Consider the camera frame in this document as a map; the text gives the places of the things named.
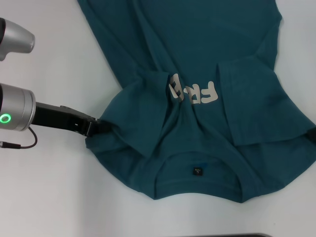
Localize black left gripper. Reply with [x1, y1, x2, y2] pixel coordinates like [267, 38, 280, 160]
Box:
[33, 102, 111, 138]

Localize teal t-shirt with cream letters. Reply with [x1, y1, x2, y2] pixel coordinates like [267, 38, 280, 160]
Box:
[77, 0, 316, 203]

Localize grey left arm cable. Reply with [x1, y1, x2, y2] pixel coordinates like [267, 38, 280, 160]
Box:
[0, 126, 38, 150]

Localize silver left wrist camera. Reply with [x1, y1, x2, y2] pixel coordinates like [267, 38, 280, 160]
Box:
[0, 17, 36, 62]

